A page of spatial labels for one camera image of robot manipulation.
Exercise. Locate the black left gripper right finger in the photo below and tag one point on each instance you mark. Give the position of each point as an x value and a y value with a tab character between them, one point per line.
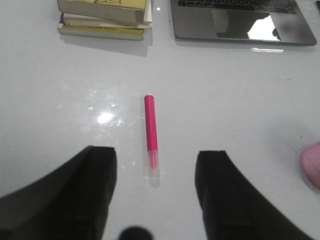
232	208

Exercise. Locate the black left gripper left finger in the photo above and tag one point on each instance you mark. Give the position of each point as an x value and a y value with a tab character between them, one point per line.
70	203

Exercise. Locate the pink highlighter pen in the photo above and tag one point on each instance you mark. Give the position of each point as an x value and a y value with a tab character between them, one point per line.
152	141

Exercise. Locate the pink mesh pen holder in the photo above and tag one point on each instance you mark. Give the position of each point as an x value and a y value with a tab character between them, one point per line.
309	165

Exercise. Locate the bottom yellow book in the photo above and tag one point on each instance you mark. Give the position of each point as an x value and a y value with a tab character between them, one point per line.
65	28

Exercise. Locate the yellow book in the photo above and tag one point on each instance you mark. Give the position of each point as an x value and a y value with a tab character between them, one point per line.
65	28
132	11

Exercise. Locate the middle white book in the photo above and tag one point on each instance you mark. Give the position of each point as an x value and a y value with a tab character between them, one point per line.
81	20

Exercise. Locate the grey open laptop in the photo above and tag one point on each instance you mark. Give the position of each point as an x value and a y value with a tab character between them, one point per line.
261	21

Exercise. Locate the top yellow book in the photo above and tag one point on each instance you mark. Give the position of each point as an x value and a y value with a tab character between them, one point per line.
132	11

